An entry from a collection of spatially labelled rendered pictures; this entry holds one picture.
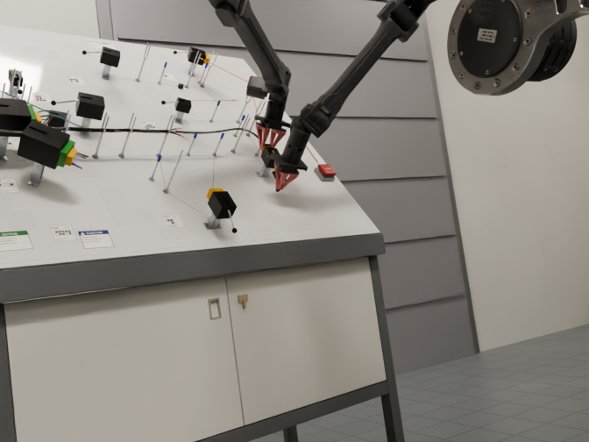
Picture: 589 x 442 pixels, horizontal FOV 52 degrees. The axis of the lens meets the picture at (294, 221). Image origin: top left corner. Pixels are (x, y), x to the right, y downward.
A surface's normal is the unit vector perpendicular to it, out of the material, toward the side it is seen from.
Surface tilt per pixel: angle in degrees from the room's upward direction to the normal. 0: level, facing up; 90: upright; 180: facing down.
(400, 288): 90
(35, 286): 90
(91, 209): 53
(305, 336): 90
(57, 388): 90
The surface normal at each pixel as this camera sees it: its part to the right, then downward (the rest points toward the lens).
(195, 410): 0.62, -0.15
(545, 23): -0.86, 0.07
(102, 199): 0.41, -0.72
